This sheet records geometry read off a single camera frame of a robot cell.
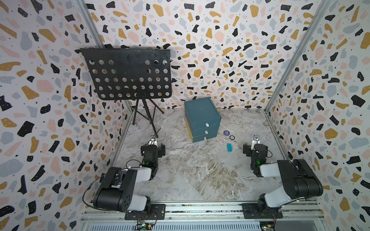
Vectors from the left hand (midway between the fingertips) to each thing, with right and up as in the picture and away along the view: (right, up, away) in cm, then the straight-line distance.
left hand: (154, 144), depth 92 cm
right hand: (+66, 0, +2) cm, 66 cm away
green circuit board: (-1, -38, -20) cm, 43 cm away
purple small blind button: (+49, +6, +15) cm, 52 cm away
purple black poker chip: (+53, +3, +14) cm, 55 cm away
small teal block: (+50, -3, +6) cm, 50 cm away
